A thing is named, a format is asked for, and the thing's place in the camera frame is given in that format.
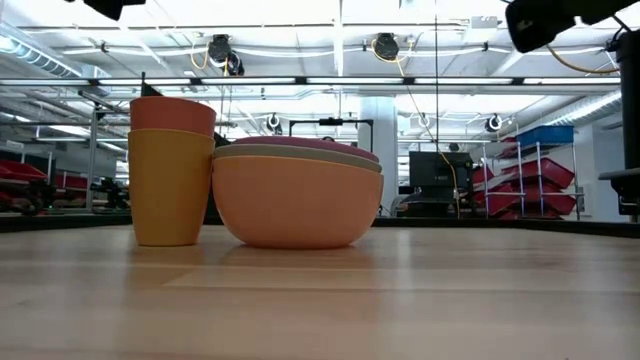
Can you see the orange plastic bowl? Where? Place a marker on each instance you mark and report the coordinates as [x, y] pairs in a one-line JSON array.
[[297, 210]]

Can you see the blue storage bin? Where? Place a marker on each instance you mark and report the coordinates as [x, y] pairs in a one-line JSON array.
[[545, 136]]

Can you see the black partition panel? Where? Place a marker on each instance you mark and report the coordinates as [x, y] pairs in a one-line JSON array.
[[150, 91]]

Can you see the metal shelf rack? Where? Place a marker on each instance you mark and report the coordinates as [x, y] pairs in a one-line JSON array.
[[520, 170], [92, 165]]

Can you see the thin black vertical pole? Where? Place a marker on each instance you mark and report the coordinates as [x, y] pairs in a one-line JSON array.
[[436, 75]]

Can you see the red storage bin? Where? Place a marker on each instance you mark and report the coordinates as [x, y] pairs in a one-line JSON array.
[[557, 202], [500, 200], [20, 170], [542, 172]]

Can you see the silver ventilation duct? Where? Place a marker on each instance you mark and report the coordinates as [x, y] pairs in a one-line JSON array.
[[35, 52]]

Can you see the black metal frame stand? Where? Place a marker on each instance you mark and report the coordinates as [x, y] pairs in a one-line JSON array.
[[330, 122]]

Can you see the grey plastic bowl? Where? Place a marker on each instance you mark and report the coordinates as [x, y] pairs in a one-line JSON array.
[[300, 151]]

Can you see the red-orange plastic cup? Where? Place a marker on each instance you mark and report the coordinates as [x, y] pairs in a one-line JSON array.
[[172, 115]]

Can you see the yellow plastic cup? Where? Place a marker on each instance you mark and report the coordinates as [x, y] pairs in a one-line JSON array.
[[170, 190]]

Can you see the black monitor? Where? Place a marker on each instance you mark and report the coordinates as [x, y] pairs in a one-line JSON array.
[[440, 170]]

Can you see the white pillar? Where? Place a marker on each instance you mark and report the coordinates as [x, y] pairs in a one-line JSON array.
[[385, 135]]

